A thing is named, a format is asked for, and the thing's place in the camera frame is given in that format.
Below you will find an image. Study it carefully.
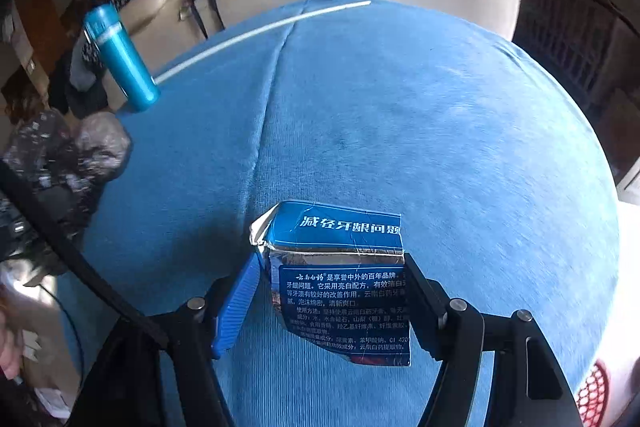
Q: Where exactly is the blue toothpaste carton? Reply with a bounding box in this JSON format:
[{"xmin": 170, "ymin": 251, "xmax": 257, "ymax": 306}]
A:
[{"xmin": 250, "ymin": 200, "xmax": 410, "ymax": 366}]

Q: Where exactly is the grey plastic bag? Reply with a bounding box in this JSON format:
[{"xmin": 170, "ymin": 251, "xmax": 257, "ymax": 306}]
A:
[{"xmin": 51, "ymin": 109, "xmax": 134, "ymax": 197}]

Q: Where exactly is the white medicine box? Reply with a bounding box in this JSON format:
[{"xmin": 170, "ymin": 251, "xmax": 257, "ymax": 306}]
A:
[{"xmin": 2, "ymin": 109, "xmax": 78, "ymax": 188}]

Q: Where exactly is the red mesh trash basket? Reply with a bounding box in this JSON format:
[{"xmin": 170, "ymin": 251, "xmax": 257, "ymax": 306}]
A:
[{"xmin": 575, "ymin": 360, "xmax": 610, "ymax": 427}]

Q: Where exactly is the white thin stick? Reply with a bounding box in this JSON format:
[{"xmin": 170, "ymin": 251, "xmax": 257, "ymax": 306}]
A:
[{"xmin": 155, "ymin": 0, "xmax": 371, "ymax": 83}]

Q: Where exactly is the teal thermos bottle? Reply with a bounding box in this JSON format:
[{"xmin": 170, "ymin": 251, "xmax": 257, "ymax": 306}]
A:
[{"xmin": 84, "ymin": 3, "xmax": 160, "ymax": 112}]

